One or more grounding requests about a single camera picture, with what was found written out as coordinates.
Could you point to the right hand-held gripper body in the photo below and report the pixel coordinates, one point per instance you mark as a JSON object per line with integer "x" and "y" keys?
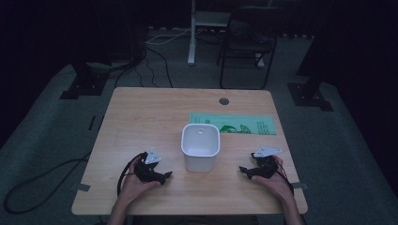
{"x": 266, "y": 167}

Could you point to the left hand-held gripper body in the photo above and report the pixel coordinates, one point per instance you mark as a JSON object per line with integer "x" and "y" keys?
{"x": 145, "y": 173}

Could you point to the white plastic bin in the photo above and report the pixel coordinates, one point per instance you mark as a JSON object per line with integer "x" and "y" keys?
{"x": 200, "y": 156}

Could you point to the green plastic bag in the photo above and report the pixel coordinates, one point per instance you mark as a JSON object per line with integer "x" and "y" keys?
{"x": 237, "y": 122}

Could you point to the person's left hand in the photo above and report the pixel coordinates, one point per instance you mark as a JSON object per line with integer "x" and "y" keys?
{"x": 134, "y": 187}

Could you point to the person's right hand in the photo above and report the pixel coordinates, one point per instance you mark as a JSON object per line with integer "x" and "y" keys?
{"x": 280, "y": 184}

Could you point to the grey tape piece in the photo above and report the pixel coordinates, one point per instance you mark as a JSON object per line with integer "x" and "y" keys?
{"x": 299, "y": 185}
{"x": 83, "y": 187}

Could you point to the grey table grommet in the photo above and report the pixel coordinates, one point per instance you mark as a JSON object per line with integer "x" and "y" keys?
{"x": 224, "y": 101}

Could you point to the black tape strip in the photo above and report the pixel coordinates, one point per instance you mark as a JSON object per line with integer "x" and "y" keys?
{"x": 92, "y": 122}

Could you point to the black stand base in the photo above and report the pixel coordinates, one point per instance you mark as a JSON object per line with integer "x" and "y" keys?
{"x": 84, "y": 84}
{"x": 308, "y": 95}

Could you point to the black folding chair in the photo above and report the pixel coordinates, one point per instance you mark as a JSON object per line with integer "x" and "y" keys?
{"x": 250, "y": 40}

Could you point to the white metal stand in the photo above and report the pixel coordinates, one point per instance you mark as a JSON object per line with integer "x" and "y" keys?
{"x": 191, "y": 47}

